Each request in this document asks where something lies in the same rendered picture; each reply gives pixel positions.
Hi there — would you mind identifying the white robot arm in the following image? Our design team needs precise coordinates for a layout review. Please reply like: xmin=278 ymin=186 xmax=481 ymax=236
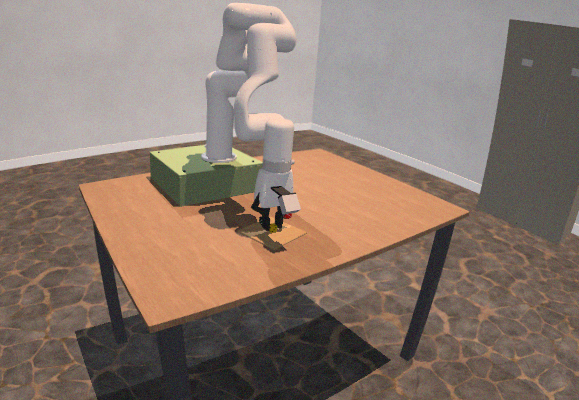
xmin=202 ymin=3 xmax=296 ymax=173

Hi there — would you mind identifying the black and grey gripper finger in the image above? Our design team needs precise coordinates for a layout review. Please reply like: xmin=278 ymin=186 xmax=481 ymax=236
xmin=275 ymin=206 xmax=285 ymax=229
xmin=251 ymin=195 xmax=270 ymax=231

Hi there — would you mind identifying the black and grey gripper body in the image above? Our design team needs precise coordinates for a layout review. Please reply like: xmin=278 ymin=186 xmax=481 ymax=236
xmin=254 ymin=168 xmax=293 ymax=208

